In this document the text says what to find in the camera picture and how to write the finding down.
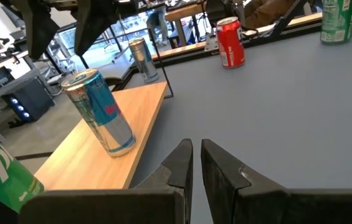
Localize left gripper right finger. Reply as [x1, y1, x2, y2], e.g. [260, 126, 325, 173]
[200, 138, 352, 224]

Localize wooden room table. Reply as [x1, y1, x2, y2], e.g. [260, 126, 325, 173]
[164, 2, 207, 47]

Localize person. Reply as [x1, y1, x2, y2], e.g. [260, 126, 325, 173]
[245, 0, 301, 30]
[146, 6, 169, 47]

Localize silver metal bracket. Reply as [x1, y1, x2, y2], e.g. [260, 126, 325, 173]
[204, 32, 219, 52]

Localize grey-blue table mat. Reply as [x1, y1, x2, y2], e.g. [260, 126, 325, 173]
[113, 21, 352, 224]

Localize red Fanta strawberry can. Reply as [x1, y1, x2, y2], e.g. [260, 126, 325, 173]
[215, 16, 246, 69]

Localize grey desk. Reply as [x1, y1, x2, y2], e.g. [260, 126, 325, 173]
[0, 68, 41, 141]

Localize green Sprite can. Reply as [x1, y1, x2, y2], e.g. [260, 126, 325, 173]
[0, 132, 45, 214]
[320, 0, 352, 45]

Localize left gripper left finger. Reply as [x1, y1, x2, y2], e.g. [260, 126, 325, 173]
[18, 138, 194, 224]

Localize black curved loop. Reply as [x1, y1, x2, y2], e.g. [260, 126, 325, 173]
[103, 77, 123, 93]

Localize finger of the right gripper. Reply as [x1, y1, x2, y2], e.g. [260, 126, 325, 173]
[0, 0, 60, 62]
[74, 0, 123, 57]

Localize blue silver Red Bull can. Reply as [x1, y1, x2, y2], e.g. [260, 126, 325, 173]
[128, 37, 160, 84]
[60, 68, 136, 158]

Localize black computer tower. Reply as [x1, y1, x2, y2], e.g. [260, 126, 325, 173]
[2, 77, 55, 122]

